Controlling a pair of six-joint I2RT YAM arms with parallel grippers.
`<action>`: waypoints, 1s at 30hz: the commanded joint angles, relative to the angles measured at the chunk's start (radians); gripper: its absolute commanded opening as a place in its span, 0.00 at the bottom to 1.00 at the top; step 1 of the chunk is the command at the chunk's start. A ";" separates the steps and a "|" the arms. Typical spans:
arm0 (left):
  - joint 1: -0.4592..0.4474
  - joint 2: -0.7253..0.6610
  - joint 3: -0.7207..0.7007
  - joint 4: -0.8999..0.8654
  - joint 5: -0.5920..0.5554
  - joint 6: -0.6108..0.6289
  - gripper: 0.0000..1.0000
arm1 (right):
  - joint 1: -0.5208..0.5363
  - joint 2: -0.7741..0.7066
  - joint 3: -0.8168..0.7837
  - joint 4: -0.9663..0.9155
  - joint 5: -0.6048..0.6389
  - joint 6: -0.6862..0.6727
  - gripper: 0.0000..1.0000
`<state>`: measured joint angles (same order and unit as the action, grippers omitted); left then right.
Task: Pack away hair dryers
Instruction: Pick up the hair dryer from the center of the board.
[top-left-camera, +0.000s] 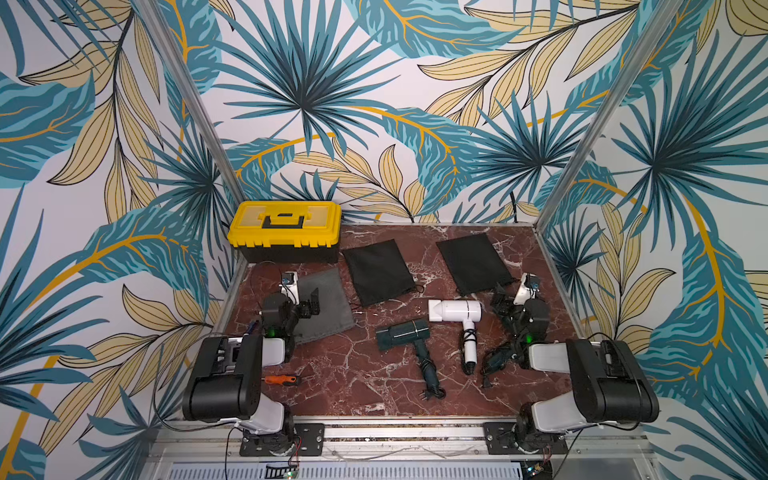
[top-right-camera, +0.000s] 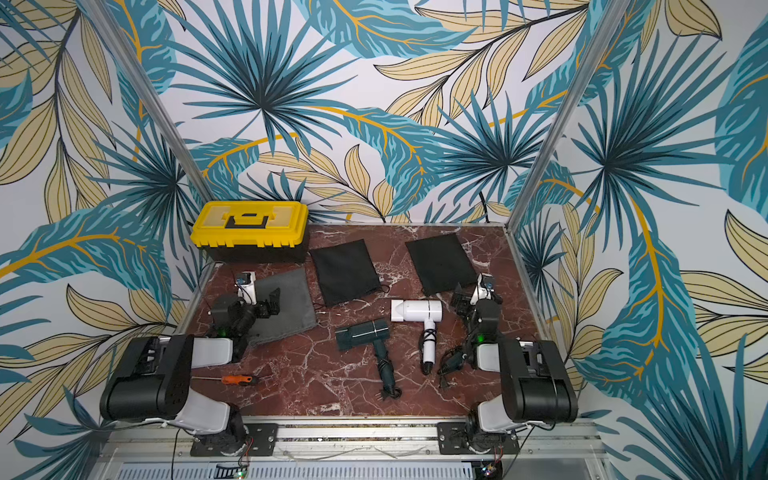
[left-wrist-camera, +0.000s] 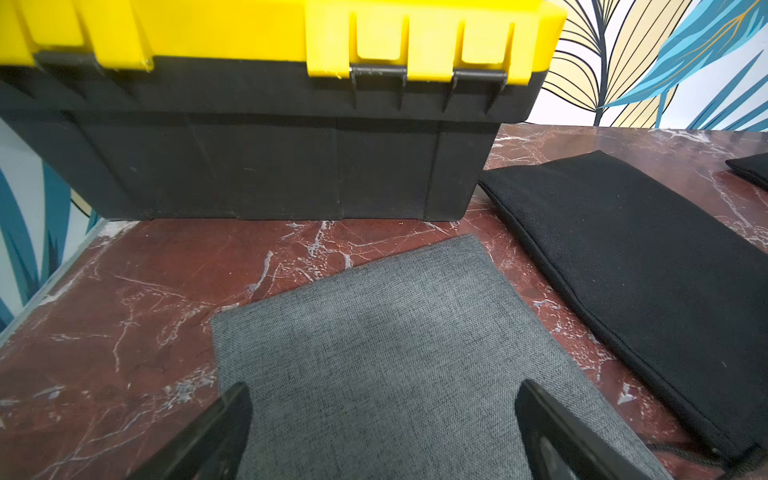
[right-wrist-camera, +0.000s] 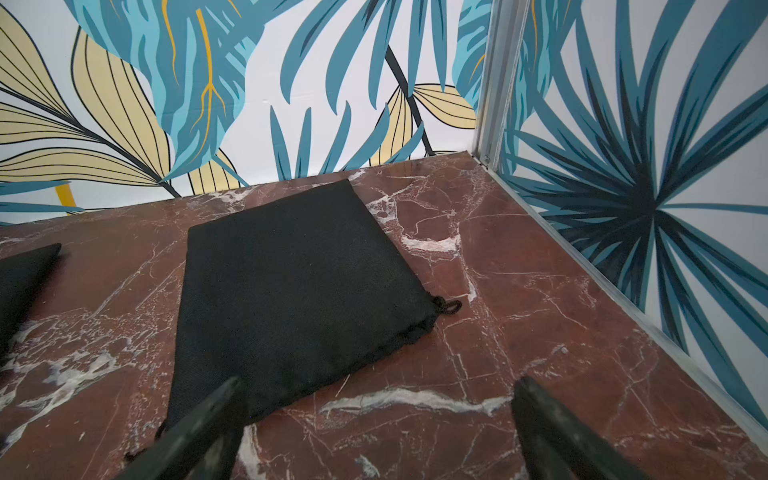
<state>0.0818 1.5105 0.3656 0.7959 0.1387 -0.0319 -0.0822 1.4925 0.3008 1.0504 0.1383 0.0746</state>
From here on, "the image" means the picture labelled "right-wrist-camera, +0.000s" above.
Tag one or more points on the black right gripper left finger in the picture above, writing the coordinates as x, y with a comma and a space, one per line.
203, 445

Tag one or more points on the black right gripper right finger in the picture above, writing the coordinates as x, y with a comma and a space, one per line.
557, 445

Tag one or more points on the black pouch right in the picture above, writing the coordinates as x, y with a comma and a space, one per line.
290, 297

